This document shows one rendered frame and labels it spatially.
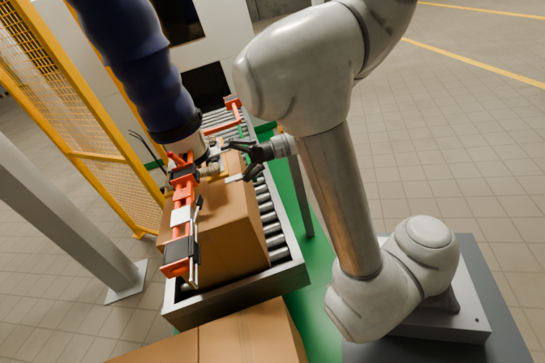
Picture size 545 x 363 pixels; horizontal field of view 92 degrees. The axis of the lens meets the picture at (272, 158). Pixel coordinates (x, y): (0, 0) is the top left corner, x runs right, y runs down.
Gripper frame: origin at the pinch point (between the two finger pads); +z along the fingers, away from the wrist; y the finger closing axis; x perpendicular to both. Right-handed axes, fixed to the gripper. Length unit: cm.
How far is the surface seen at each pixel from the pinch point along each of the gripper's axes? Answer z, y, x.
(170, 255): 15.6, -2.6, -35.1
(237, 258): 10.3, 47.5, -4.5
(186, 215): 12.3, -1.9, -21.7
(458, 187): -157, 119, 40
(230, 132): 2, 62, 147
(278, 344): 3, 65, -38
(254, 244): 0.4, 41.8, -5.1
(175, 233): 15.6, -1.2, -26.6
